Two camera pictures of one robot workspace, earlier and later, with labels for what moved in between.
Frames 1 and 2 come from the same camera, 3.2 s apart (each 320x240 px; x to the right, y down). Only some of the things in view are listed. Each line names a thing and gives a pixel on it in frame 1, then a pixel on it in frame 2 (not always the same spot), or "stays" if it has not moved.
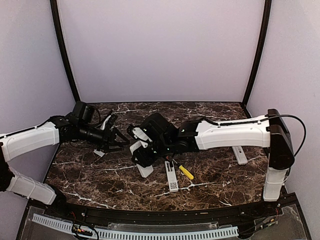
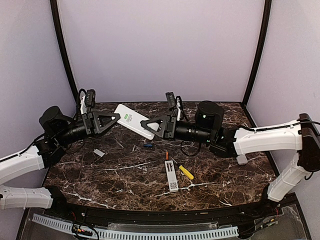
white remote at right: (239, 155) stays
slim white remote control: (171, 177) stays
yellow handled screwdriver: (190, 175) stays
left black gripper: (109, 140) → (87, 120)
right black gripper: (143, 160) → (169, 133)
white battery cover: (99, 153) stays
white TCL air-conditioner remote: (145, 171) → (131, 120)
